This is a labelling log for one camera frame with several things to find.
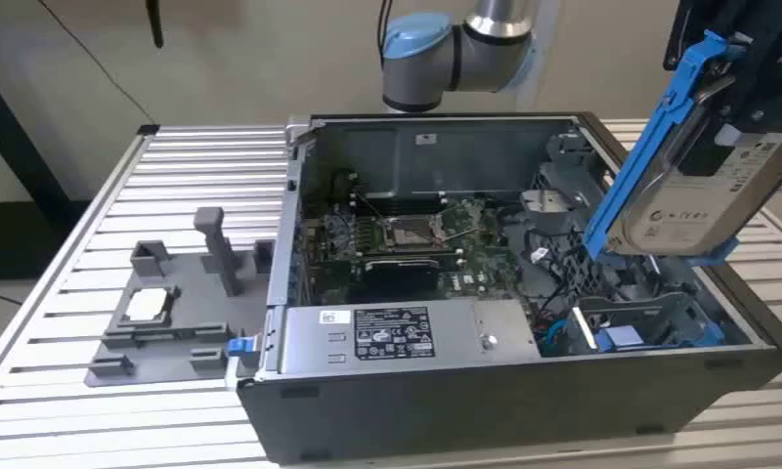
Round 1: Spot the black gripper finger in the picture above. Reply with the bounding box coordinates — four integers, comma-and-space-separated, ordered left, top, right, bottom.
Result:
681, 28, 782, 178
662, 9, 697, 73

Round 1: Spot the hard disk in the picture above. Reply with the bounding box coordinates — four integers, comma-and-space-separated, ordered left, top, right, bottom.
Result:
584, 28, 782, 269

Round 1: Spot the blue disk carrier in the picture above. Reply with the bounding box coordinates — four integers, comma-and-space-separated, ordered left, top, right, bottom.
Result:
596, 317, 727, 352

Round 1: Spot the grey perforated drive cage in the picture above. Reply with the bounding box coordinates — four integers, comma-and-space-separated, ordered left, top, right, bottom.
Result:
525, 160, 628, 300

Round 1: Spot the green motherboard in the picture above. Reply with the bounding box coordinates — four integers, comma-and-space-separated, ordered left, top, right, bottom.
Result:
303, 192, 530, 304

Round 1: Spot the CPU socket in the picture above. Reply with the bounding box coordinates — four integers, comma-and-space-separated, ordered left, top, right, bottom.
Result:
378, 213, 449, 248

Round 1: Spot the silver power supply with label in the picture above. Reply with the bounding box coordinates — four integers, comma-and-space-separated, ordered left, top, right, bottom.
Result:
277, 298, 541, 377

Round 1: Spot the black open PC case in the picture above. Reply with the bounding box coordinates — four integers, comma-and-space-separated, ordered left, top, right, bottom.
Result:
234, 110, 782, 465

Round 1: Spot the grey parts rack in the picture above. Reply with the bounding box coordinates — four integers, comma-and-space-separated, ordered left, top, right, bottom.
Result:
84, 206, 279, 389

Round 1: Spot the silver CPU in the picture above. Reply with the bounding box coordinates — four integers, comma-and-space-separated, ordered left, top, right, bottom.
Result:
122, 288, 172, 321

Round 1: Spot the black stand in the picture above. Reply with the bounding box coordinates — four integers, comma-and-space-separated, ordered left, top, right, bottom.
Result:
0, 53, 87, 280

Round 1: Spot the silver metal bracket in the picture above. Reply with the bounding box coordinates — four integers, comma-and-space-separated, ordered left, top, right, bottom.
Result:
520, 188, 592, 217

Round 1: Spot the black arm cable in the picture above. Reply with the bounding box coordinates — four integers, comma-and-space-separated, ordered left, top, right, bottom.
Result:
375, 0, 398, 53

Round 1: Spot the black wire with white tag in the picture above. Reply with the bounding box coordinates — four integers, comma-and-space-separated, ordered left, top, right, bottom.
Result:
524, 229, 592, 314

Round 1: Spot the thin wire locking lever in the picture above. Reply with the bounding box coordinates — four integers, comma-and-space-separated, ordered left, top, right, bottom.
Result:
354, 190, 393, 222

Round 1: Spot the blue wire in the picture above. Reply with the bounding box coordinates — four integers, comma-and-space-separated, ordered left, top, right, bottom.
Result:
537, 317, 568, 356

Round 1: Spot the black hanging strap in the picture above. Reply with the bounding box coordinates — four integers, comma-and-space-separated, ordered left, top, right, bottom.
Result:
144, 0, 166, 50

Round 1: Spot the thin black wall cable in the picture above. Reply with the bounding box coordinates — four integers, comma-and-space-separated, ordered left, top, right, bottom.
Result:
36, 0, 162, 129

